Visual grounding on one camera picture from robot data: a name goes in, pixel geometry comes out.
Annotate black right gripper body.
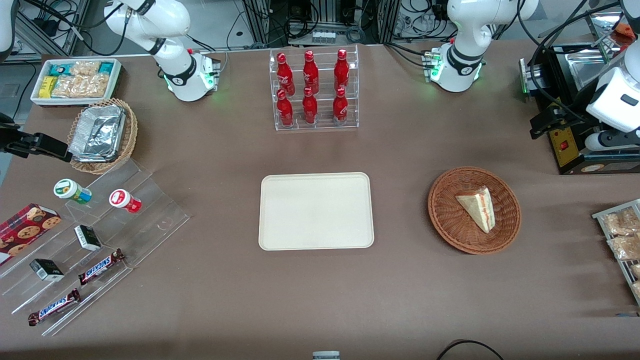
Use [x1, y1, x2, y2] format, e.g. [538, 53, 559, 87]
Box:
[0, 113, 32, 157]

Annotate triangular sandwich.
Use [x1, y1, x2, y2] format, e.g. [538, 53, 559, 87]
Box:
[454, 186, 496, 235]

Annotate tan wicker basket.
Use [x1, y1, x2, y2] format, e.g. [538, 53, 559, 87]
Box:
[66, 98, 139, 175]

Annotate brown wicker basket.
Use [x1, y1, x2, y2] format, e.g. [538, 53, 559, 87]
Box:
[427, 166, 522, 256]

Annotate cream plastic tray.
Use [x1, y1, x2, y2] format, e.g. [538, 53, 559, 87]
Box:
[258, 172, 375, 251]

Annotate black metal appliance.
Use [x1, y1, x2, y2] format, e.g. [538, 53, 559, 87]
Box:
[518, 11, 640, 176]

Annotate green lidded cup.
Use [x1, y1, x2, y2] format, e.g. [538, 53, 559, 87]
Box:
[53, 178, 93, 206]

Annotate stacked aluminium foil trays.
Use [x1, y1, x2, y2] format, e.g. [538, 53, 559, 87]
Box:
[68, 104, 127, 163]

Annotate yellow snack packet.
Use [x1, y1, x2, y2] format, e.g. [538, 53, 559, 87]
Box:
[38, 75, 59, 100]

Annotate clear bag beige snacks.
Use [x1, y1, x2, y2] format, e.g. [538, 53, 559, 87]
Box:
[70, 60, 101, 77]
[75, 73, 111, 99]
[51, 75, 82, 99]

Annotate orange food item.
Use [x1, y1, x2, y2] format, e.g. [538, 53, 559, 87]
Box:
[614, 22, 639, 42]

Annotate red cookie box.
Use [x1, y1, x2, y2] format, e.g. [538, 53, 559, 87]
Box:
[0, 202, 63, 267]

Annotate red lidded cup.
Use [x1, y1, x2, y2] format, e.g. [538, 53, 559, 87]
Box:
[108, 189, 143, 215]

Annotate white plastic bin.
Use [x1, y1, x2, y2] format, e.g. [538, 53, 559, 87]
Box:
[30, 57, 124, 108]

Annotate small black box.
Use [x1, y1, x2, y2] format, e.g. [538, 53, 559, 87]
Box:
[29, 258, 66, 282]
[73, 224, 103, 252]

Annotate clear acrylic stepped display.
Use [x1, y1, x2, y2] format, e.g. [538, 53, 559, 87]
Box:
[0, 157, 191, 337]

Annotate snickers chocolate bar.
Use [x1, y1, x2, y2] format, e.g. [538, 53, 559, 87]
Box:
[77, 248, 126, 287]
[27, 288, 82, 327]

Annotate red cola bottle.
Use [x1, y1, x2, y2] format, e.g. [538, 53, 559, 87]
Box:
[303, 50, 320, 95]
[332, 86, 349, 125]
[333, 48, 350, 94]
[277, 52, 296, 96]
[302, 86, 319, 125]
[276, 89, 295, 128]

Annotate clear acrylic bottle rack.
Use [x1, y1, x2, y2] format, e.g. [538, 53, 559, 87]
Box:
[269, 44, 360, 132]

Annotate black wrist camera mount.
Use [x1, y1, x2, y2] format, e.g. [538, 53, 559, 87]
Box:
[584, 128, 640, 152]

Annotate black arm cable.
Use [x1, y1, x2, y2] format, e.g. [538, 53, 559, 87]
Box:
[516, 0, 606, 126]

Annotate grey wire tray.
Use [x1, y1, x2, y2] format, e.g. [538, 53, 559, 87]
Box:
[591, 198, 640, 307]

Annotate black floor cable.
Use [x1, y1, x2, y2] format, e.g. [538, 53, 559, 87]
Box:
[435, 339, 506, 360]

